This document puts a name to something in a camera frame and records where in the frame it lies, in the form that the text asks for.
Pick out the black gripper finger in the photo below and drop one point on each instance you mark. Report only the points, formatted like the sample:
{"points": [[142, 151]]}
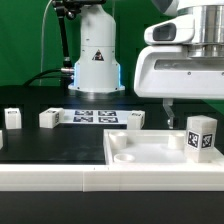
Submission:
{"points": [[167, 105]]}

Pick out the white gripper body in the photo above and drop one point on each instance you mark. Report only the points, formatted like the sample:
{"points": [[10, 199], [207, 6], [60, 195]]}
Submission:
{"points": [[167, 72]]}

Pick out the white square tabletop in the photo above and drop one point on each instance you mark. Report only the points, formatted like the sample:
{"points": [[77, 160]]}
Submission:
{"points": [[144, 147]]}

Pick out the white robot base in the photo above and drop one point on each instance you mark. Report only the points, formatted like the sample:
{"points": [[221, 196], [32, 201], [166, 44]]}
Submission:
{"points": [[97, 70]]}

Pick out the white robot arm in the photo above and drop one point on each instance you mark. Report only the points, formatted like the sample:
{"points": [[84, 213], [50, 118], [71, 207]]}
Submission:
{"points": [[208, 40]]}

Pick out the white tag sheet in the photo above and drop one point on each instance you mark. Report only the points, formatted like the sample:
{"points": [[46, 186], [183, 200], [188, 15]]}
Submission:
{"points": [[97, 117]]}

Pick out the white obstacle fence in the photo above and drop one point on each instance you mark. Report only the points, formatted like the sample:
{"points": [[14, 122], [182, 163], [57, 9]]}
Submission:
{"points": [[173, 177]]}

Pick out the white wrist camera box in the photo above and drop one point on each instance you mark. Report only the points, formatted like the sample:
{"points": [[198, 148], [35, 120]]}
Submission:
{"points": [[175, 31]]}

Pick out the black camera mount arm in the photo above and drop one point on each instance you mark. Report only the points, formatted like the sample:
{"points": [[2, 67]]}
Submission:
{"points": [[69, 9]]}

